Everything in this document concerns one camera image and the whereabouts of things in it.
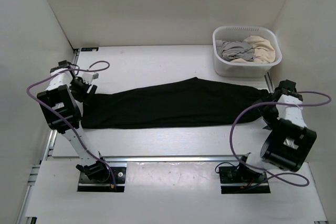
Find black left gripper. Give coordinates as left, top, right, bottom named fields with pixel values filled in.
left=69, top=79, right=97, bottom=108

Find black trousers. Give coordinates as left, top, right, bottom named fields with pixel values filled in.
left=81, top=77, right=270, bottom=129

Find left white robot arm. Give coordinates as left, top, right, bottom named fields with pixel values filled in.
left=37, top=60, right=110, bottom=182

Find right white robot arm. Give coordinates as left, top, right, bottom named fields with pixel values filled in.
left=236, top=80, right=317, bottom=182

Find small dark label sticker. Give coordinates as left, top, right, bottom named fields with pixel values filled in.
left=81, top=47, right=99, bottom=52

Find beige garment in basket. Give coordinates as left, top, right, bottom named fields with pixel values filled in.
left=232, top=35, right=276, bottom=63

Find white plastic laundry basket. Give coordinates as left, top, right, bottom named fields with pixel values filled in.
left=212, top=26, right=282, bottom=78

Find grey garment in basket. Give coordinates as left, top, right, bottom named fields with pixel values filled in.
left=215, top=40, right=254, bottom=61

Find white front cover board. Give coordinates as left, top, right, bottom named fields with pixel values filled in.
left=26, top=161, right=326, bottom=223

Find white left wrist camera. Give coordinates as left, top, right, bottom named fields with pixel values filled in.
left=79, top=72, right=99, bottom=85

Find aluminium table frame rail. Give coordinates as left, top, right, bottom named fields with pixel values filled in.
left=15, top=48, right=329, bottom=224

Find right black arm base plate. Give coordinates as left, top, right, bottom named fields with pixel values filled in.
left=215, top=162, right=270, bottom=195

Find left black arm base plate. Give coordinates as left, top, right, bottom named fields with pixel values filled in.
left=77, top=166, right=127, bottom=193

